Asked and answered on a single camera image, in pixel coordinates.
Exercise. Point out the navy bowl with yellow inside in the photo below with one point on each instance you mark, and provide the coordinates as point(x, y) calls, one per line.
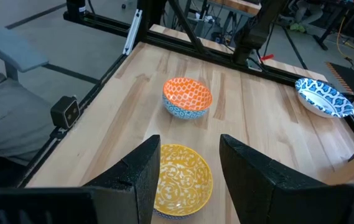
point(186, 180)

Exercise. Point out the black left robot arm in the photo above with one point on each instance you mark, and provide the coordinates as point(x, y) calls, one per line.
point(254, 34)

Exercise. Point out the black camera box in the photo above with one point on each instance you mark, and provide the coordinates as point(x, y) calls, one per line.
point(64, 112)

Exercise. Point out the teal bowl with orange inside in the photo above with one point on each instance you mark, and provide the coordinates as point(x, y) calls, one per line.
point(186, 93)

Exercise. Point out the wide blue white patterned bowl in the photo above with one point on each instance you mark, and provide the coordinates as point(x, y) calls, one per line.
point(323, 95)

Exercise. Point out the white plastic strip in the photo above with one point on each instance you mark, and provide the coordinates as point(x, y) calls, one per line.
point(132, 31)

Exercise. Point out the black metal table frame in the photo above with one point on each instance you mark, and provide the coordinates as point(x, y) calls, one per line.
point(189, 46)

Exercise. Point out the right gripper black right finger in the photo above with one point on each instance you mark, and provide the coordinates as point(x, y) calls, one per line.
point(263, 193)

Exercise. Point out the red tool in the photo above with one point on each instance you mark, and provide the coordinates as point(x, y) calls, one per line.
point(267, 57)

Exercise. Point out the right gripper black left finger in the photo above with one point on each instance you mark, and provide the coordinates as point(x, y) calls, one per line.
point(123, 193)

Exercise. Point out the black floor mat striped edge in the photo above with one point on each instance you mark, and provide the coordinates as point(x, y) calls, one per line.
point(351, 81)

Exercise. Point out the person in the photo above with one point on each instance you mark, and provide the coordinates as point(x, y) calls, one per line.
point(8, 118)
point(307, 12)

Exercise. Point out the grey chair armrest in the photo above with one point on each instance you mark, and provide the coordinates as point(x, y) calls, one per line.
point(12, 49)

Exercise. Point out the wooden workbench top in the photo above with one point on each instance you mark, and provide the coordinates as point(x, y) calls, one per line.
point(239, 6)

